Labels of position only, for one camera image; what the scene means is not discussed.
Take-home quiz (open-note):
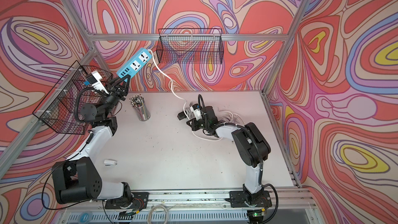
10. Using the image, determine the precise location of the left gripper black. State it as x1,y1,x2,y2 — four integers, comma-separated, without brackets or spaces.
97,77,130,122

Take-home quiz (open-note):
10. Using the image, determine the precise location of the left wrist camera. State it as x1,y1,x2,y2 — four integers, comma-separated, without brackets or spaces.
84,71,109,95

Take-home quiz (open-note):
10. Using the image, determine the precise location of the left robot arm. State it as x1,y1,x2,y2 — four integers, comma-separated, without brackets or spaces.
48,75,133,209

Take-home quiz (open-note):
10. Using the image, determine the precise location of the blue power strip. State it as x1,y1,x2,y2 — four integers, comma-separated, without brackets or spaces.
116,47,246,142

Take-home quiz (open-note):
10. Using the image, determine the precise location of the black power strip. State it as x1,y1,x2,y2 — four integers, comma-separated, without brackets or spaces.
177,111,191,120

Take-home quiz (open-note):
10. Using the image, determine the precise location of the small white cap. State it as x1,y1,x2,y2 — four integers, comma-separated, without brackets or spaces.
104,159,117,167

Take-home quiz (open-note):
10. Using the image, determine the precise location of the black wire basket left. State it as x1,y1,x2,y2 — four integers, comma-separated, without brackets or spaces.
32,61,113,135

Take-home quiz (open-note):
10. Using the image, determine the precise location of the metal pen cup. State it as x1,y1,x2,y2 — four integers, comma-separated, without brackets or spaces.
130,94,151,121

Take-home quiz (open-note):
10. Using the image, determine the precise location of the black wire basket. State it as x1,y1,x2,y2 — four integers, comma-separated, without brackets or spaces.
156,28,224,65
32,61,113,135

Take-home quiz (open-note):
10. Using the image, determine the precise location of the white coiled cable front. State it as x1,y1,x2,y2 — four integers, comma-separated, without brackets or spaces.
147,204,170,224

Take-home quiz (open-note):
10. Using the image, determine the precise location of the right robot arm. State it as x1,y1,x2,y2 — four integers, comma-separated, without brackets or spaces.
178,95,277,217

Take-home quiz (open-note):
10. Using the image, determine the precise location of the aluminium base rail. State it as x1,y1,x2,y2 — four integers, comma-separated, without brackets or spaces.
53,188,325,224

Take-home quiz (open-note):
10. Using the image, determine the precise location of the black wire basket back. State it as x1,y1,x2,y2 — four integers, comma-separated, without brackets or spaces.
156,28,224,65

